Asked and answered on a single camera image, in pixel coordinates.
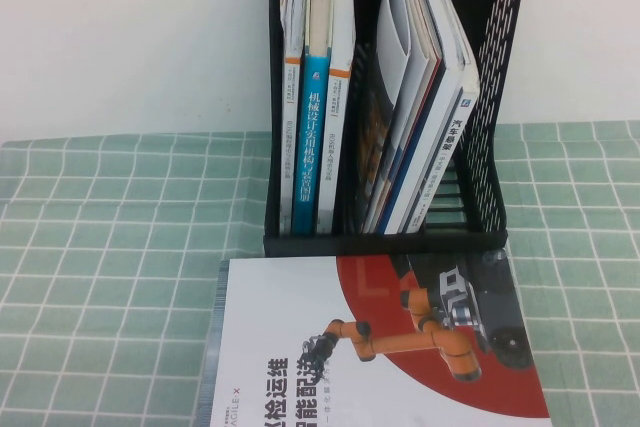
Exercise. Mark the white red robot brochure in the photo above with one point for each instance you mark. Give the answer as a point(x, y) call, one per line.
point(280, 322)

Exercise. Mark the blue spine book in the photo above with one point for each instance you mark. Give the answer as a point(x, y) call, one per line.
point(310, 147)

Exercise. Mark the thick white orange-banded book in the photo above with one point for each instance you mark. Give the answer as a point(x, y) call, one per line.
point(332, 147)

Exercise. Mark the black mesh book holder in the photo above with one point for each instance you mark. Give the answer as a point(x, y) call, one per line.
point(310, 246)

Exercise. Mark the thin white orange-banded book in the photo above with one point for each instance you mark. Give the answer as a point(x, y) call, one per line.
point(290, 122)

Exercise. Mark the white automotive spine book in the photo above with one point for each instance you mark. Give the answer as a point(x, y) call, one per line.
point(455, 137)

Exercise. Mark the dark cover photo magazine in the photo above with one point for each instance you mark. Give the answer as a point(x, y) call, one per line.
point(375, 137)

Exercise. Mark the leaning magazines stack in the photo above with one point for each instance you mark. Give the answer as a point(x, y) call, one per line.
point(440, 97)

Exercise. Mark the floppy white brochure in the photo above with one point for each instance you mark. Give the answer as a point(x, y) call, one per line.
point(395, 22)

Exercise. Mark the orange-edged thin magazine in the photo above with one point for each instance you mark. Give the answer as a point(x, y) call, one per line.
point(425, 22)

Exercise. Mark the green checkered tablecloth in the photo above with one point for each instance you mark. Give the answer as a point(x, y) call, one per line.
point(100, 247)

